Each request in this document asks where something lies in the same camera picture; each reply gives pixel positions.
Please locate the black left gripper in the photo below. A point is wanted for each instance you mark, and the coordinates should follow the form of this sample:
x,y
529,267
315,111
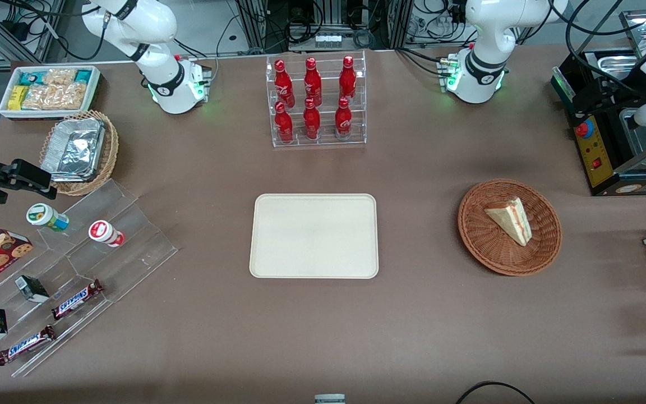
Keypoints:
x,y
608,89

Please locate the triangle sandwich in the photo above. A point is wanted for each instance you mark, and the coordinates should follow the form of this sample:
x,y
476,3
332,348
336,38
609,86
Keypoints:
x,y
511,220

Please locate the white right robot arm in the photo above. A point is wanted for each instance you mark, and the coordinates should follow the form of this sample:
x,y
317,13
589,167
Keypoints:
x,y
155,25

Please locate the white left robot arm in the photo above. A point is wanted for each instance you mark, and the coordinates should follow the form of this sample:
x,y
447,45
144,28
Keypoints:
x,y
491,33

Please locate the silver foil tray stack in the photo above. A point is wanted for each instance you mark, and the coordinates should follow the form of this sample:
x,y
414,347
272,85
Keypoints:
x,y
73,150

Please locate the oval brown wicker basket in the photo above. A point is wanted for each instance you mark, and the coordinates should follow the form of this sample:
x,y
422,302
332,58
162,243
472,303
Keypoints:
x,y
111,146

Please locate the round brown wicker basket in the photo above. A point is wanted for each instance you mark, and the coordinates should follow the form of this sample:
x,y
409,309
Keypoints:
x,y
488,247

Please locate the beige rectangular tray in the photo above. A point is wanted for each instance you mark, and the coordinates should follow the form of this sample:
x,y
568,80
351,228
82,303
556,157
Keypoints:
x,y
314,235

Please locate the green label yogurt cup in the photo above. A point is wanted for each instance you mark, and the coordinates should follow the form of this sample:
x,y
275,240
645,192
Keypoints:
x,y
47,217

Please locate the black yellow sealing machine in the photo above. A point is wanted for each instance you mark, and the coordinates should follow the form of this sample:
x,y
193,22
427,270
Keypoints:
x,y
595,151

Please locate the yellow snack packet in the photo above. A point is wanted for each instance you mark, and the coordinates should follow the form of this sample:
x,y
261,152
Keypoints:
x,y
17,97

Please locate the clear cracker packet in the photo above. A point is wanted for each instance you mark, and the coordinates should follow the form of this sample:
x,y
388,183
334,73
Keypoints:
x,y
59,76
56,96

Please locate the red label yogurt cup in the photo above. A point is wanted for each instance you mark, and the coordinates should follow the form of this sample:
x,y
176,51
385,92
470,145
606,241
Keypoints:
x,y
105,232

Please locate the teal snack packet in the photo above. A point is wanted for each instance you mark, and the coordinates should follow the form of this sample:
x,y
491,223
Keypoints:
x,y
30,77
83,76

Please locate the white plastic snack bin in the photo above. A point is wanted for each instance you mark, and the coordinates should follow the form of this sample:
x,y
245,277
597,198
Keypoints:
x,y
94,84

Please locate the clear acrylic stepped shelf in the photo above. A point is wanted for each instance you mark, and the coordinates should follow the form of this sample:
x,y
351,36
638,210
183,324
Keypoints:
x,y
132,241

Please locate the brown Snickers bar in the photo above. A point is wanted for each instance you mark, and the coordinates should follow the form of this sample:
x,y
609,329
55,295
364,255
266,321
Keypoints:
x,y
26,345
76,299

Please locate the red cola bottle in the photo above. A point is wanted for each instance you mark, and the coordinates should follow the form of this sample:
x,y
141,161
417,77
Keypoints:
x,y
284,84
313,83
284,124
347,79
344,120
312,122

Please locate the white power strip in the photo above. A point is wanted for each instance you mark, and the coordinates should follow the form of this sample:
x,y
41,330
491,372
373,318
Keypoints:
x,y
328,40

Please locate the clear acrylic bottle rack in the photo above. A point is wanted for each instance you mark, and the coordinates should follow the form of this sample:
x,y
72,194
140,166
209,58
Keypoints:
x,y
317,143

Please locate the small grey device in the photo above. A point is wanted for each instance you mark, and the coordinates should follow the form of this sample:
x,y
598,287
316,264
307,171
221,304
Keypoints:
x,y
330,399

